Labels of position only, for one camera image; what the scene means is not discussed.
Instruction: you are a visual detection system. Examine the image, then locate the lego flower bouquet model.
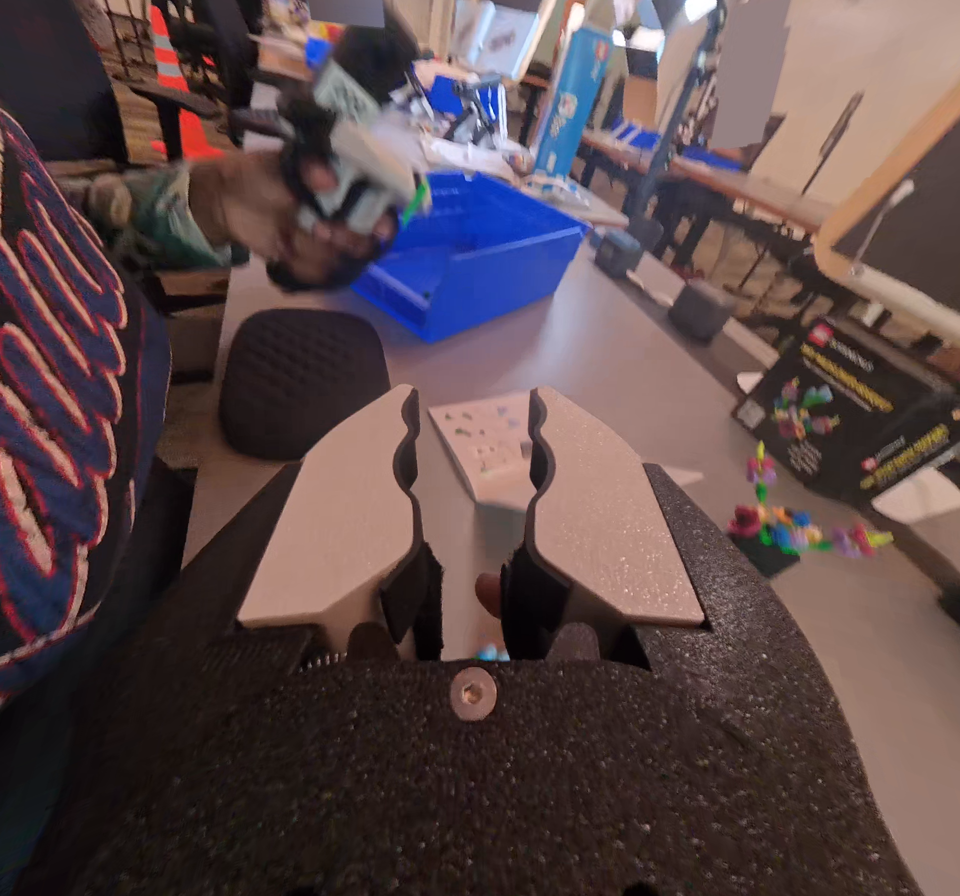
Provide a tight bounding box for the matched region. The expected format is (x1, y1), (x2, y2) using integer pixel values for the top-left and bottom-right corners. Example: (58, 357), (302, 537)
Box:
(726, 440), (895, 580)

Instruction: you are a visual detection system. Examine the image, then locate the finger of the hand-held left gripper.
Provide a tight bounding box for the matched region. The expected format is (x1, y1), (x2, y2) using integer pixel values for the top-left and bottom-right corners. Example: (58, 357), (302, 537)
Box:
(332, 124), (423, 201)

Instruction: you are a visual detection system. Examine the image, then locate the lego instruction booklet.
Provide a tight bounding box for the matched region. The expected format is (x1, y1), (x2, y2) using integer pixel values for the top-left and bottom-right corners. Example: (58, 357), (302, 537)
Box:
(427, 390), (706, 512)

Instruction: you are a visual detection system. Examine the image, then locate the black lego set box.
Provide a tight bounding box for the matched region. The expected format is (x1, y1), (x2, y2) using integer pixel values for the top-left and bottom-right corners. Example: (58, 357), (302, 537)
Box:
(731, 315), (960, 507)

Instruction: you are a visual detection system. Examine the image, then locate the blue plastic bin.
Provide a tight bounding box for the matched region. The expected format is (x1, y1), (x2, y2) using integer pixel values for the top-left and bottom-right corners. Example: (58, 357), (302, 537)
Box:
(351, 170), (591, 346)

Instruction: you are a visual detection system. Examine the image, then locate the person's black lettered jersey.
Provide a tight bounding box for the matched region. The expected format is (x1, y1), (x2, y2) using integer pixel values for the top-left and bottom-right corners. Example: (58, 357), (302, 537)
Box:
(0, 105), (175, 702)

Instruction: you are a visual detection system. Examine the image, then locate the wooden office desk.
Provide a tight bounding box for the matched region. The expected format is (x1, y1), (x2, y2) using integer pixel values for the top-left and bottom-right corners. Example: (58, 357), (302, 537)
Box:
(581, 127), (834, 237)

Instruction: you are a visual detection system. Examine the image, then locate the black board with white ledge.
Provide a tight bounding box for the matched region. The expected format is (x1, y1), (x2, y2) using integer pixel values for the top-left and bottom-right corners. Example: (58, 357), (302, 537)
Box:
(813, 86), (960, 357)

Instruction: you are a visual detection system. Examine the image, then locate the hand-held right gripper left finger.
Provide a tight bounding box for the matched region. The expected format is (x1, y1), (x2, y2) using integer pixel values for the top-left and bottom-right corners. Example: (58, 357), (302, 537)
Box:
(236, 384), (445, 662)

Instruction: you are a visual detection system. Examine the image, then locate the green lego connector piece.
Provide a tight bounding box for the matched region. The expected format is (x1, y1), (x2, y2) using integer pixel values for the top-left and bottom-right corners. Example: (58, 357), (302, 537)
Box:
(399, 176), (435, 228)

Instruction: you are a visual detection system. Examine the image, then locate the person's left forearm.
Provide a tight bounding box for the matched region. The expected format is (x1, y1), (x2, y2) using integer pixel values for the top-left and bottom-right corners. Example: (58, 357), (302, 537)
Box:
(78, 154), (297, 271)

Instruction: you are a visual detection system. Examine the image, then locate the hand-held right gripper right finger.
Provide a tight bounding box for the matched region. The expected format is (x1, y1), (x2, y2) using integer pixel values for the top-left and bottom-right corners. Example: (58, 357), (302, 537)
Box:
(499, 385), (711, 661)

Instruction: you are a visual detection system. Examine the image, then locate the black padded chair armrest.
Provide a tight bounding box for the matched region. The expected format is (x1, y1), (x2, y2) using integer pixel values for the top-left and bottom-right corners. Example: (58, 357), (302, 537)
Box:
(217, 307), (393, 462)

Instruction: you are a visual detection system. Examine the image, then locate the tall blue lego box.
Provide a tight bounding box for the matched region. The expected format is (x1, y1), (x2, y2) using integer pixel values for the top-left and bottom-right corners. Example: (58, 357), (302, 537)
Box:
(532, 30), (612, 179)

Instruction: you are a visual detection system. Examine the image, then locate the orange traffic cone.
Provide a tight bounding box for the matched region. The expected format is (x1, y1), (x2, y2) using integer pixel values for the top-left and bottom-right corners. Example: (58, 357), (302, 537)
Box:
(146, 4), (226, 160)

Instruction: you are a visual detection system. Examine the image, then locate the black battery charger case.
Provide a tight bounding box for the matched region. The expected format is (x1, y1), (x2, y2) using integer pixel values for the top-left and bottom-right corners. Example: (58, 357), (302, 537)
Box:
(594, 229), (646, 280)

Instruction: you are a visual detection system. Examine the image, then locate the person's left hand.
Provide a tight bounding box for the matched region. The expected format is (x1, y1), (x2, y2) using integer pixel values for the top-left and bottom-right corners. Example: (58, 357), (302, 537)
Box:
(264, 217), (402, 295)

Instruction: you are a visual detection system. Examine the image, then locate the grey hard case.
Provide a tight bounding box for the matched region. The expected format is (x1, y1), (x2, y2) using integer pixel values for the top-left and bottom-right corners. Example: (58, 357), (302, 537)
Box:
(667, 280), (738, 344)

